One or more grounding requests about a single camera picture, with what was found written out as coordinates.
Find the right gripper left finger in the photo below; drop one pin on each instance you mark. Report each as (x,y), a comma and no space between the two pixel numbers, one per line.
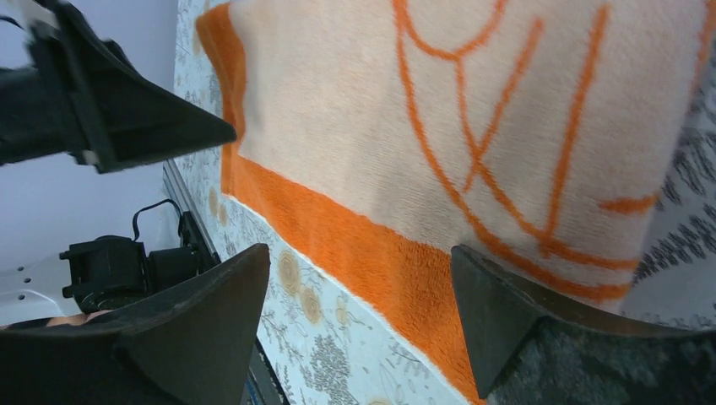
(189,344)

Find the orange cartoon towel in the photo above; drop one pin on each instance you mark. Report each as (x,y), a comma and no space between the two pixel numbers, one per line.
(447,156)

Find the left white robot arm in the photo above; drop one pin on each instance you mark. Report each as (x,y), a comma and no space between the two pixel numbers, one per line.
(102,274)

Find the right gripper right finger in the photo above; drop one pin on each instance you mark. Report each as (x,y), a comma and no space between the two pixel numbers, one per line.
(528,344)

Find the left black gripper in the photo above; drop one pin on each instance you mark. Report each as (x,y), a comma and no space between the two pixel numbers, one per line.
(81,96)

